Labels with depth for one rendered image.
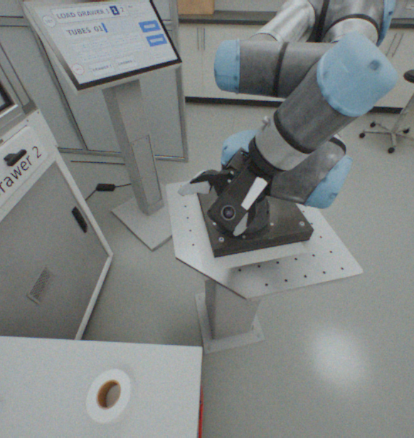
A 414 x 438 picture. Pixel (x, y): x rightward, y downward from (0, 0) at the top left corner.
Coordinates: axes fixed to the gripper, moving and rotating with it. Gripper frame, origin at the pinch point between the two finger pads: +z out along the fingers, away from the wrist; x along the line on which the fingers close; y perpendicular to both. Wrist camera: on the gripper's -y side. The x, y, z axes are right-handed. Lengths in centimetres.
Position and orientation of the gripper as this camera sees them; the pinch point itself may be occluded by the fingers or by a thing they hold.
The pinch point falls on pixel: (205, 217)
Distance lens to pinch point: 48.8
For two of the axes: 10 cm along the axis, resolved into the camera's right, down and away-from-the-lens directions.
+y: 3.9, -6.7, 6.3
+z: -4.8, 4.4, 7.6
